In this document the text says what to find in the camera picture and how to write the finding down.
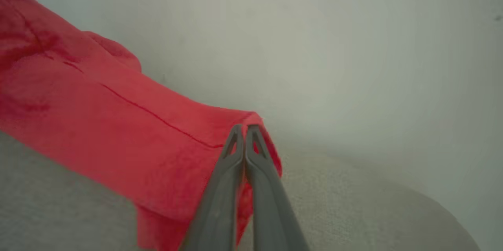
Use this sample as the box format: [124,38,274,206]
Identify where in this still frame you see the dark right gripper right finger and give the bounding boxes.
[244,124,311,251]

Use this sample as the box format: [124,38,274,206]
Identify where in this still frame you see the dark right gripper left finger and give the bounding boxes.
[179,124,246,251]

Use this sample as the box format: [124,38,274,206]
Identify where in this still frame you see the red jersey with white trim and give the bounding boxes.
[0,0,283,251]

